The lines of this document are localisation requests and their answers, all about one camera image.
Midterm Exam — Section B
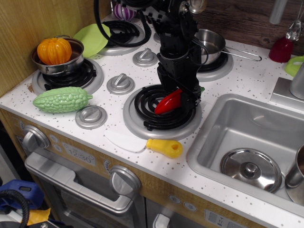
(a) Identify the front left black burner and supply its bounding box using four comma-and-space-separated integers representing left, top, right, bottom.
32, 58, 104, 95

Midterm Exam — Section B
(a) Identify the silver toy faucet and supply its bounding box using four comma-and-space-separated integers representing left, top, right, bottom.
269, 62, 304, 112

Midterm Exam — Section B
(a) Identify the light green plastic utensil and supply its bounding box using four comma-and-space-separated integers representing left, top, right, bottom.
285, 56, 304, 77

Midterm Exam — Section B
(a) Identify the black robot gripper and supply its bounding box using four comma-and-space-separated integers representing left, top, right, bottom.
157, 49, 201, 112

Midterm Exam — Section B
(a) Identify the silver sink basin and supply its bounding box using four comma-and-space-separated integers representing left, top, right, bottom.
187, 94, 304, 216

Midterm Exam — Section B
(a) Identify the silver pole on wall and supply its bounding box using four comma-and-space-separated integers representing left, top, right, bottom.
269, 0, 288, 25

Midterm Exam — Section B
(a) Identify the red toy cup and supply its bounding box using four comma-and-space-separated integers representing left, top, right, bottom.
268, 37, 293, 63

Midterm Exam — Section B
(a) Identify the silver oven knob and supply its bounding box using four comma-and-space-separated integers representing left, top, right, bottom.
22, 125, 50, 152
109, 165, 141, 196

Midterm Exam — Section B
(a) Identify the silver stovetop knob front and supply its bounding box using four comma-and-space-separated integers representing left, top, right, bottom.
75, 105, 107, 130

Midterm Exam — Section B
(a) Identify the silver stovetop knob back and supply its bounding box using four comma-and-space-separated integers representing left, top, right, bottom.
153, 33, 161, 44

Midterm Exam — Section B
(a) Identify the steel pot lid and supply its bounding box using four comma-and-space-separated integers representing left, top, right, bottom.
219, 148, 283, 193

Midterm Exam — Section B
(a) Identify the back left black burner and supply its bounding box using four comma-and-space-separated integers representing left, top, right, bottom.
98, 20, 145, 56

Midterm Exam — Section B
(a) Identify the yellow cloth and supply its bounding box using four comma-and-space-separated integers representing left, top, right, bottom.
27, 208, 51, 226

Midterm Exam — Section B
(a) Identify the front right black burner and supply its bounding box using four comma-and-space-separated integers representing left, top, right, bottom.
123, 85, 202, 141

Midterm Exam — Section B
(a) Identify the silver stovetop knob upper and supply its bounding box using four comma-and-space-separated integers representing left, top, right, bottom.
133, 48, 158, 67

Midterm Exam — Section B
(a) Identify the green toy bitter gourd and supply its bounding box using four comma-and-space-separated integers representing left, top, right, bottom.
32, 86, 93, 113

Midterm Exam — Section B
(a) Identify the silver oven door handle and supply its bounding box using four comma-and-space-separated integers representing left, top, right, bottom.
25, 152, 133, 216

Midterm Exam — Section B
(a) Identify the blue plastic object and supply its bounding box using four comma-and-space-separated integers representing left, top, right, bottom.
0, 179, 44, 210

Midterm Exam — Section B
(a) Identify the red toy chili pepper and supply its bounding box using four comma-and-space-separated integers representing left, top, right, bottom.
154, 89, 182, 114

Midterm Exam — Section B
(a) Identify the silver stovetop knob middle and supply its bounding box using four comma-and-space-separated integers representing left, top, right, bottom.
106, 73, 135, 95

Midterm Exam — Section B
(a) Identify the light green plastic plate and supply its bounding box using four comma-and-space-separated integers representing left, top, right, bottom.
73, 24, 108, 57

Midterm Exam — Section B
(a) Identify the orange toy pumpkin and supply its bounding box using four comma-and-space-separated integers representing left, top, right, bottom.
37, 38, 72, 66

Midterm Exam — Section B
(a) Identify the silver oven knob left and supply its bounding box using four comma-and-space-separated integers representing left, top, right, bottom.
22, 125, 50, 152

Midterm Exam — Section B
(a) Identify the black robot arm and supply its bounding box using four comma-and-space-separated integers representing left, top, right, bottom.
118, 0, 204, 111

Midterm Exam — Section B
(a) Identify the purple striped toy onion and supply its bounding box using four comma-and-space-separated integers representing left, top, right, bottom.
113, 4, 136, 21

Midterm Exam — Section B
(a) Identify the white knife with yellow handle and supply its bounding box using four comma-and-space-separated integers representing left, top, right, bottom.
104, 130, 183, 159

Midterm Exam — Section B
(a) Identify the silver stovetop knob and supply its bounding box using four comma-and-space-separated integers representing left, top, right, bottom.
133, 48, 158, 67
153, 33, 161, 44
106, 73, 135, 95
75, 105, 107, 130

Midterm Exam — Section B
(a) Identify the silver oven knob right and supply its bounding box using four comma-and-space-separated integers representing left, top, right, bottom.
109, 165, 141, 196

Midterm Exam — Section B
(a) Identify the steel saucepan with wire handle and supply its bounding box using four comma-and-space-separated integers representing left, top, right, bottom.
195, 29, 262, 65

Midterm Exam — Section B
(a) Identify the steel cup at right edge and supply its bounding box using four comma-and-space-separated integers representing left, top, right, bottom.
285, 145, 304, 206

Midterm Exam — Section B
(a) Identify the black braided hose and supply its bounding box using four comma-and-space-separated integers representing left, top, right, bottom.
0, 189, 30, 226

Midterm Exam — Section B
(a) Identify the hanging silver utensil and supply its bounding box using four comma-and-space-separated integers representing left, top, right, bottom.
285, 0, 304, 41

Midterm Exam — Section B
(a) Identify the steel pot with handles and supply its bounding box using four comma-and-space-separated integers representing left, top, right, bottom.
30, 37, 84, 76

